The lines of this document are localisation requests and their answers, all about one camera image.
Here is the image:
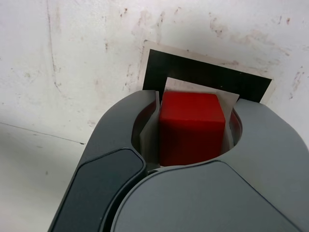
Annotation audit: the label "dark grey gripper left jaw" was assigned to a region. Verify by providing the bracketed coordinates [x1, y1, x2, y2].
[51, 89, 162, 232]

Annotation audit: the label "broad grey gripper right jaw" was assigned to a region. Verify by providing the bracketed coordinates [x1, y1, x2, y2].
[110, 98, 309, 232]

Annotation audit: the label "red cube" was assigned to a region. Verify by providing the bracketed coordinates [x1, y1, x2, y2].
[158, 91, 226, 167]

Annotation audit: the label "black tape square outline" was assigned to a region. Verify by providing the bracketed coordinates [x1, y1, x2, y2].
[142, 49, 273, 104]

